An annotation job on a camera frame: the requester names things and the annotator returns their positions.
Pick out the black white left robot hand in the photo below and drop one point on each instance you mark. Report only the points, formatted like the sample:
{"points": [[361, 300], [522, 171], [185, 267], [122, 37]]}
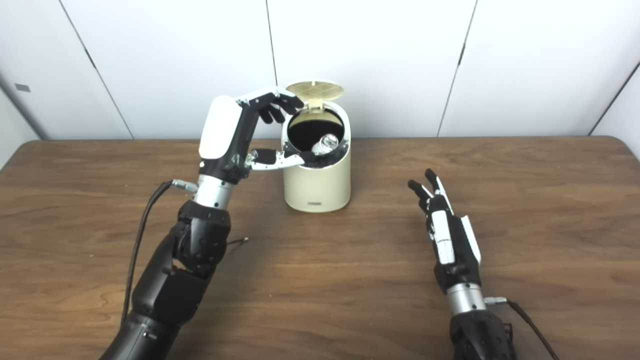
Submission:
{"points": [[220, 130]]}

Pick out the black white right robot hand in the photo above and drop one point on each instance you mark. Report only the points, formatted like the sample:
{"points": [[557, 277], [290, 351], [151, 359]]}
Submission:
{"points": [[447, 245]]}

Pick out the cream round bin lid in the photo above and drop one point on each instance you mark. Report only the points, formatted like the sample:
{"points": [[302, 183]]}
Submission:
{"points": [[315, 90]]}

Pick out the small white plastic bottle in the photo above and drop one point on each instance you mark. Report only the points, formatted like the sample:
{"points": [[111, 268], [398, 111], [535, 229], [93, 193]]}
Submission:
{"points": [[327, 143]]}

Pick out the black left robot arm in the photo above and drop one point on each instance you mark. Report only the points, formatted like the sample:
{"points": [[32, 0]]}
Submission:
{"points": [[170, 285]]}

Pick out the cream-colored bin body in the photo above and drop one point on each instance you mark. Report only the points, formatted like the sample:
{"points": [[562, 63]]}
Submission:
{"points": [[317, 187]]}

